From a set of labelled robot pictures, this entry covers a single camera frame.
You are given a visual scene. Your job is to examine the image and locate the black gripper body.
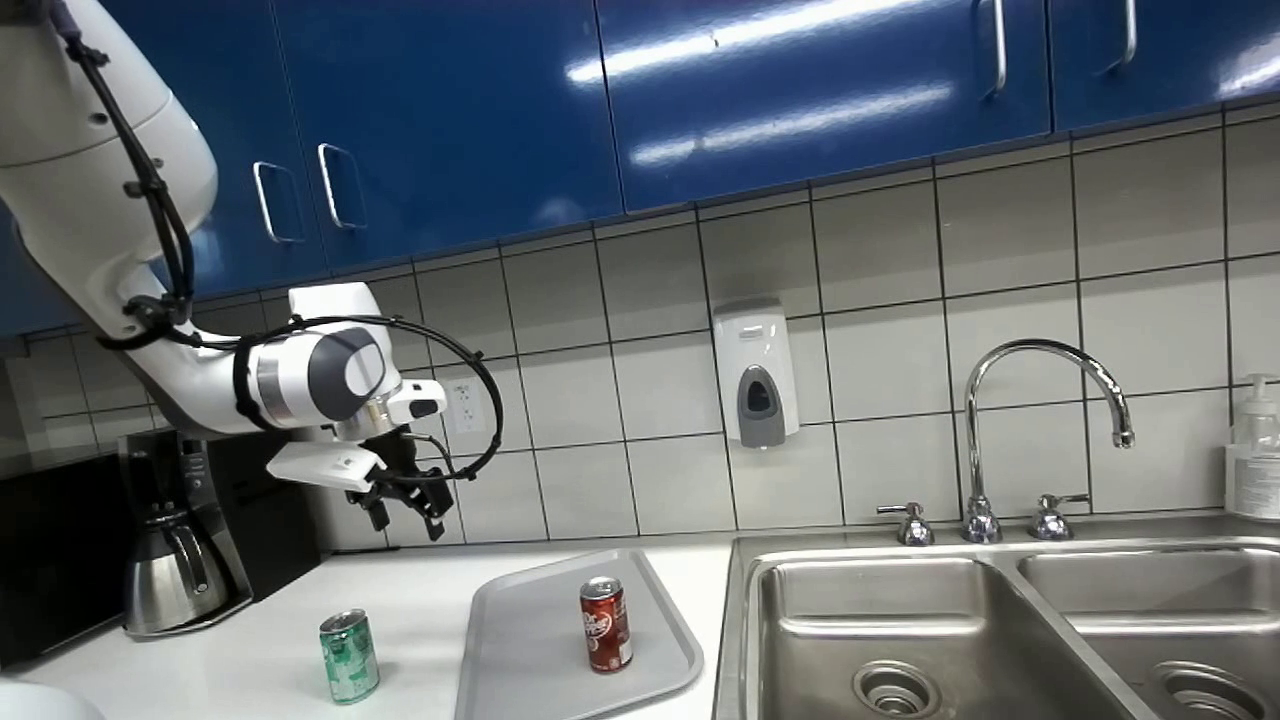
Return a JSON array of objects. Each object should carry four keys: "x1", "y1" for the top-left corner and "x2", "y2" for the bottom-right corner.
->
[{"x1": 352, "y1": 427, "x2": 431, "y2": 510}]

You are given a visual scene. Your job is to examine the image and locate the green soda can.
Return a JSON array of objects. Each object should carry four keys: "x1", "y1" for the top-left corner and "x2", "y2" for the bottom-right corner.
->
[{"x1": 316, "y1": 610, "x2": 382, "y2": 707}]

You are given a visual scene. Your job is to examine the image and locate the red soda can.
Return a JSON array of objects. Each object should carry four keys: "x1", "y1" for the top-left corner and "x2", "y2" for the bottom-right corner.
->
[{"x1": 577, "y1": 573, "x2": 638, "y2": 676}]

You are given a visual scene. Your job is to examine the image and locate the grey plastic tray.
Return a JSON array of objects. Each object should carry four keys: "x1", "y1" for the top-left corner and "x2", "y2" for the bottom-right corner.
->
[{"x1": 450, "y1": 543, "x2": 707, "y2": 720}]

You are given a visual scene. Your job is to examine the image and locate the black steel coffee maker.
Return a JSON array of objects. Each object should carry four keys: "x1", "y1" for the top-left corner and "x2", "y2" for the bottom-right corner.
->
[{"x1": 116, "y1": 425, "x2": 327, "y2": 640}]

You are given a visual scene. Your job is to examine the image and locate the black microwave oven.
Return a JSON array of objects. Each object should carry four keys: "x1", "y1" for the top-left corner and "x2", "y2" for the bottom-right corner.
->
[{"x1": 0, "y1": 452, "x2": 134, "y2": 673}]

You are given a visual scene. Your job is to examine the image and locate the stainless steel double sink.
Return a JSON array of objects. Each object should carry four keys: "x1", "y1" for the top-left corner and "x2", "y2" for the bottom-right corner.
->
[{"x1": 707, "y1": 514, "x2": 1280, "y2": 720}]

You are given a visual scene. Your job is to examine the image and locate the chrome faucet knob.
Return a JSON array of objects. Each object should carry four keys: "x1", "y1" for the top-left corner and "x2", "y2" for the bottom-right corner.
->
[
  {"x1": 873, "y1": 499, "x2": 940, "y2": 548},
  {"x1": 1027, "y1": 492, "x2": 1097, "y2": 543}
]

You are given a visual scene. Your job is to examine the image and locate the chrome gooseneck faucet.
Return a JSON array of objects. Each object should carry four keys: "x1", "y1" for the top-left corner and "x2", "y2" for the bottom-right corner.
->
[{"x1": 955, "y1": 338, "x2": 1139, "y2": 543}]

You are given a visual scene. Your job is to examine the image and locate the clear soap pump bottle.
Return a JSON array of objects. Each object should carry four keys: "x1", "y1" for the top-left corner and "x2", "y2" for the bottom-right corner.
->
[{"x1": 1219, "y1": 374, "x2": 1280, "y2": 525}]

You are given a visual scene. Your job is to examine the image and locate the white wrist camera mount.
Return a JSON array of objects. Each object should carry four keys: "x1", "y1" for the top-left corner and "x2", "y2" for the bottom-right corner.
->
[{"x1": 261, "y1": 435, "x2": 392, "y2": 498}]

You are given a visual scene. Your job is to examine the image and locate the white wall power outlet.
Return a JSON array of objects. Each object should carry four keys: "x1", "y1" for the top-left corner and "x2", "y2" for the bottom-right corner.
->
[{"x1": 435, "y1": 377, "x2": 487, "y2": 452}]

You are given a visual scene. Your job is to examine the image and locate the silver wall cabinet handle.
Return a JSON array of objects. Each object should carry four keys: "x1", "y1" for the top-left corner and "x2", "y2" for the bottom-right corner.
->
[
  {"x1": 983, "y1": 0, "x2": 1017, "y2": 98},
  {"x1": 246, "y1": 155, "x2": 291, "y2": 253},
  {"x1": 311, "y1": 139, "x2": 363, "y2": 235},
  {"x1": 1102, "y1": 0, "x2": 1144, "y2": 79}
]

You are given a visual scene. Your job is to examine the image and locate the white wall soap dispenser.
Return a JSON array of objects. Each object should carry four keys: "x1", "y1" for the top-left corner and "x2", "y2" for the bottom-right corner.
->
[{"x1": 707, "y1": 299, "x2": 805, "y2": 452}]

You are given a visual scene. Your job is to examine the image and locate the blue glossy wall cabinet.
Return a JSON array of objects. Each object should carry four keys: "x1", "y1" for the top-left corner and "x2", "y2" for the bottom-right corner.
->
[{"x1": 0, "y1": 0, "x2": 1280, "y2": 339}]

